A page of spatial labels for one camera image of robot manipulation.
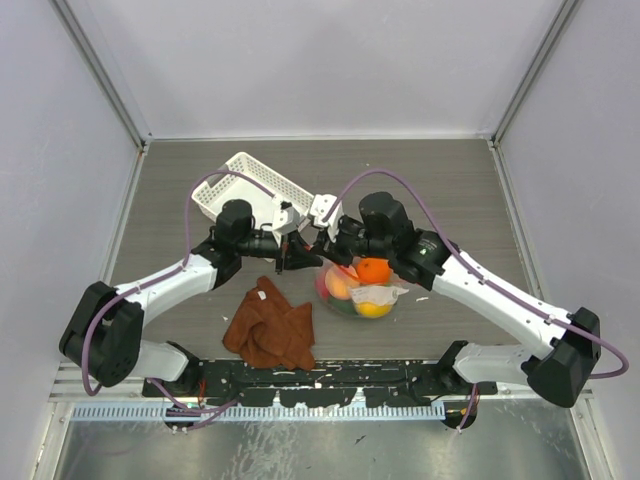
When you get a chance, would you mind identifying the white slotted cable duct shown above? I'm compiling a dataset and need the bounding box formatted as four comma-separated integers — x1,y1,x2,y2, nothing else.
71,401,446,422

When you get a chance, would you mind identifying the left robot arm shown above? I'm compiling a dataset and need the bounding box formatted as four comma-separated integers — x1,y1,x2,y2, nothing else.
59,199,322,396

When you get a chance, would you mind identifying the orange fruit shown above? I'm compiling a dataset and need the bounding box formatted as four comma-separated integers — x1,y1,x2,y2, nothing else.
355,258,392,284

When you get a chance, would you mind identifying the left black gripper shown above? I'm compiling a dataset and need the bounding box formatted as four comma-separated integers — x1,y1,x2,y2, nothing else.
235,229,322,274

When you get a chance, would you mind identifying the purple cable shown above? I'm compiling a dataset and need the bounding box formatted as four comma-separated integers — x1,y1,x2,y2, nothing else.
80,169,281,432
324,168,630,379

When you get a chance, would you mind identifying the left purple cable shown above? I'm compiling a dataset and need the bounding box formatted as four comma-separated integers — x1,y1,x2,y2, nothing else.
80,169,281,432

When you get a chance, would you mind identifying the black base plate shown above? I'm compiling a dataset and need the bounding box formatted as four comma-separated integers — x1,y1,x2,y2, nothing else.
163,360,472,408

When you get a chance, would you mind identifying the pink peach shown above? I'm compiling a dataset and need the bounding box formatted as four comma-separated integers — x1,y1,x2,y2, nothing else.
324,269,360,300

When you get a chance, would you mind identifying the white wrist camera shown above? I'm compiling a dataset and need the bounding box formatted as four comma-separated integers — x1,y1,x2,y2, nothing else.
271,195,306,235
307,194,344,238

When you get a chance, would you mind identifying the white plastic basket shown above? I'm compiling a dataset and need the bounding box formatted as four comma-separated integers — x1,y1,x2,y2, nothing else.
191,152,314,226

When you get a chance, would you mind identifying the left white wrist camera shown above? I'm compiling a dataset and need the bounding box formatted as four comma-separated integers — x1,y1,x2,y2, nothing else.
271,195,306,235

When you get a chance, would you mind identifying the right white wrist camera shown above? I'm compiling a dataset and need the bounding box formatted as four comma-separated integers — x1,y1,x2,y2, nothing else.
307,194,344,238

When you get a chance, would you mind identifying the aluminium frame post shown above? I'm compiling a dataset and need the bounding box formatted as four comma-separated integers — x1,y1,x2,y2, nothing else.
490,0,582,148
50,1,152,150

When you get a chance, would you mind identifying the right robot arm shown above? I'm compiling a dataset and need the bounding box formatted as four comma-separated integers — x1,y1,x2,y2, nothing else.
308,192,601,408

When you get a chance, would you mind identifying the right aluminium frame post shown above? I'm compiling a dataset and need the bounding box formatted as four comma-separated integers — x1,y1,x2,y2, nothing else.
490,0,582,148

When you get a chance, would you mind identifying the dark green avocado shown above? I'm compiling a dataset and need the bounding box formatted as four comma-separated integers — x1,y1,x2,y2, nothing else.
328,297,357,315

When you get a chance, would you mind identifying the clear zip top bag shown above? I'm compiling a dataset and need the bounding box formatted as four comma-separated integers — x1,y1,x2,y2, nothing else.
315,258,409,319

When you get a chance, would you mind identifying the brown cloth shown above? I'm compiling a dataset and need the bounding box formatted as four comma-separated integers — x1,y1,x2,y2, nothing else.
222,276,316,371

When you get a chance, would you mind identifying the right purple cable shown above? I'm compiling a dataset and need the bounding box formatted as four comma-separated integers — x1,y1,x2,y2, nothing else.
324,168,630,379

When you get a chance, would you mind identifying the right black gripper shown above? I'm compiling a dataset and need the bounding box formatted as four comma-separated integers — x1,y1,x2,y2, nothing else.
312,213,394,267

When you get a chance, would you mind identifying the left aluminium frame post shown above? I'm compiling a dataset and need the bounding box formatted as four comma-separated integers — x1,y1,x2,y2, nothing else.
50,1,152,150

